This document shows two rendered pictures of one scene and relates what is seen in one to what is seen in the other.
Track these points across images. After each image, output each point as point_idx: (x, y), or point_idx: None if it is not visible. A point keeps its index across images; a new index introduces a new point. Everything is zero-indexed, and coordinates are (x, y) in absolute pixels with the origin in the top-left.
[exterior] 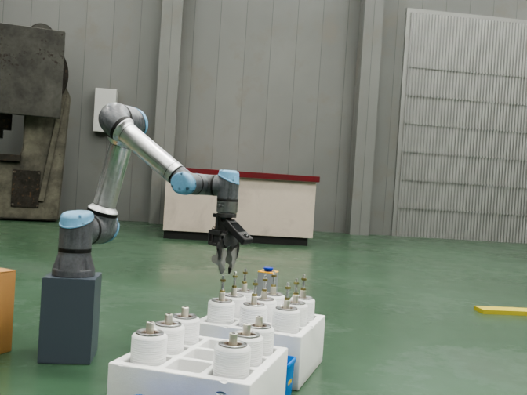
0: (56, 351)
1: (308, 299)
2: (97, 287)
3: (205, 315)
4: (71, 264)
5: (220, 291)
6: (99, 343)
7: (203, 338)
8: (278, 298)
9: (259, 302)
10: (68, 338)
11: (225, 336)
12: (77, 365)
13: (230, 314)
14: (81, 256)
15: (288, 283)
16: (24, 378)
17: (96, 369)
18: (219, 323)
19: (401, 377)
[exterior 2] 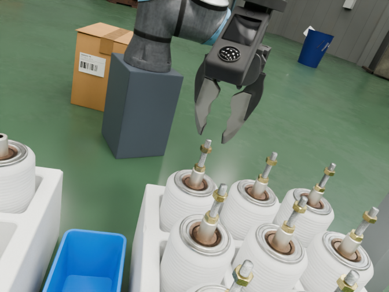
0: (107, 130)
1: None
2: (152, 86)
3: (367, 204)
4: (129, 46)
5: (194, 167)
6: (187, 153)
7: (24, 212)
8: (336, 270)
9: (226, 242)
10: (112, 124)
11: (140, 242)
12: (108, 152)
13: (179, 215)
14: (140, 41)
15: (244, 265)
16: (51, 133)
17: (102, 165)
18: (161, 214)
19: None
